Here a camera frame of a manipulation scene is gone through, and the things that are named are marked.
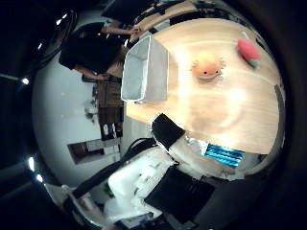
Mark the orange axolotl plush toy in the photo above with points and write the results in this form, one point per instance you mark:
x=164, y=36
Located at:
x=207, y=68

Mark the blue ribbed heat sink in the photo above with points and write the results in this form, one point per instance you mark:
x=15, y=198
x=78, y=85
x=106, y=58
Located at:
x=224, y=155

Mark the low wooden shelf unit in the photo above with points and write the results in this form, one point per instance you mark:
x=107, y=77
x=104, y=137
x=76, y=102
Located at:
x=94, y=149

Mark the red strawberry plush toy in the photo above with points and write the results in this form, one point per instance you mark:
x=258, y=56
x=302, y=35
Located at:
x=248, y=52

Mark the person in black shirt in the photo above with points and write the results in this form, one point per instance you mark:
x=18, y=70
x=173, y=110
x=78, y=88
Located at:
x=92, y=54

